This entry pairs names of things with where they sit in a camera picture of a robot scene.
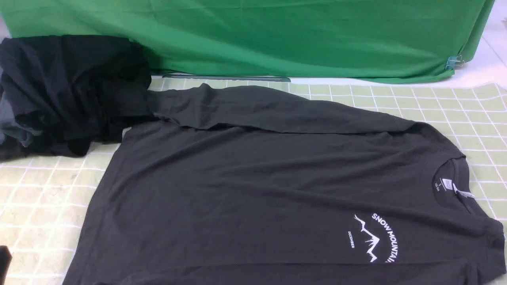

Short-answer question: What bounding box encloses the pile of dark clothes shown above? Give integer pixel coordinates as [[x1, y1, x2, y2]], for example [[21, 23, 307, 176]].
[[0, 35, 154, 162]]

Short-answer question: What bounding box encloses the light green checkered tablecloth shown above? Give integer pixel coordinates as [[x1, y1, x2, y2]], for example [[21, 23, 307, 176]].
[[0, 78, 507, 285]]

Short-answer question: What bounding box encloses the gray metal strip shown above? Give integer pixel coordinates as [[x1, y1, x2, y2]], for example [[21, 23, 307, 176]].
[[161, 73, 292, 83]]

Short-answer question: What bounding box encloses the gray long-sleeve top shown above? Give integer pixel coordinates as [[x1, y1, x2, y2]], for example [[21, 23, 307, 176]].
[[63, 84, 506, 285]]

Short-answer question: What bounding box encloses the green backdrop cloth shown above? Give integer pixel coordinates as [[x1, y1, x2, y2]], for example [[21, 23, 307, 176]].
[[1, 0, 494, 84]]

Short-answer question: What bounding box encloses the blue binder clip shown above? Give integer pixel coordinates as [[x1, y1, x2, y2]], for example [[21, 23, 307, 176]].
[[445, 55, 465, 70]]

